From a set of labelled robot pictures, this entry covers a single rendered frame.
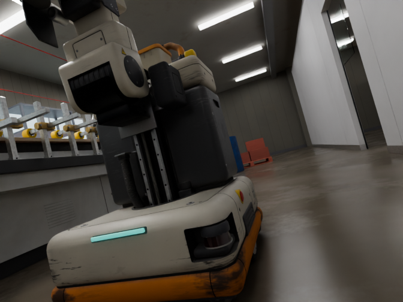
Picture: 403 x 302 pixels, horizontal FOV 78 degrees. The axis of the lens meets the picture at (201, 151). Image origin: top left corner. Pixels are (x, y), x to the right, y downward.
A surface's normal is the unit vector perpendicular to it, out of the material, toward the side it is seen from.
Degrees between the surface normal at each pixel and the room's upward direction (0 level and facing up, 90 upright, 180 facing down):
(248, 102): 90
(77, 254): 90
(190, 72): 90
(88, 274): 90
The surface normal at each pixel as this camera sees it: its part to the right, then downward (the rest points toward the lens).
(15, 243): 0.92, -0.25
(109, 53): -0.27, 0.16
